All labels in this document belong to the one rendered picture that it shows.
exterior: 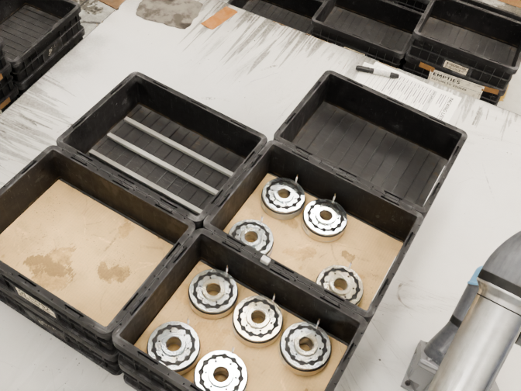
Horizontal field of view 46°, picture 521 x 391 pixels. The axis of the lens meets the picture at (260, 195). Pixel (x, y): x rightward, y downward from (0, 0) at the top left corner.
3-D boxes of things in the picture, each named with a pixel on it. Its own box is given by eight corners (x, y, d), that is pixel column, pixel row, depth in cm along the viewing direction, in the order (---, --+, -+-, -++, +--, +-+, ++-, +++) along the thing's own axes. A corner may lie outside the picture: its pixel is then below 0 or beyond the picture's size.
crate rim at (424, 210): (466, 139, 153) (470, 133, 151) (422, 221, 137) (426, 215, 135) (326, 74, 163) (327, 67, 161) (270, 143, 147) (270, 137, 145)
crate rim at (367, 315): (422, 221, 137) (426, 215, 135) (367, 326, 121) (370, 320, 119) (269, 143, 147) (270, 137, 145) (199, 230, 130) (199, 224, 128)
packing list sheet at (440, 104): (463, 95, 194) (463, 94, 193) (443, 142, 181) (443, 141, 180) (366, 58, 200) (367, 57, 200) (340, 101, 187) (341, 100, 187)
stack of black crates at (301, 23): (323, 45, 289) (332, 4, 270) (298, 82, 272) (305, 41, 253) (248, 16, 297) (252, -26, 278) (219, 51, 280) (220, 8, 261)
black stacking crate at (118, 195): (198, 254, 138) (198, 226, 129) (113, 361, 122) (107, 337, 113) (61, 175, 148) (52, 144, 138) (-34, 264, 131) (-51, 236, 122)
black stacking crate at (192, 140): (264, 169, 154) (269, 139, 145) (198, 253, 138) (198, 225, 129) (138, 103, 164) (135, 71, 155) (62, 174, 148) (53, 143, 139)
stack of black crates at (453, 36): (488, 108, 273) (533, 25, 237) (472, 152, 256) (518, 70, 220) (404, 75, 281) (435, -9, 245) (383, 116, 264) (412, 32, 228)
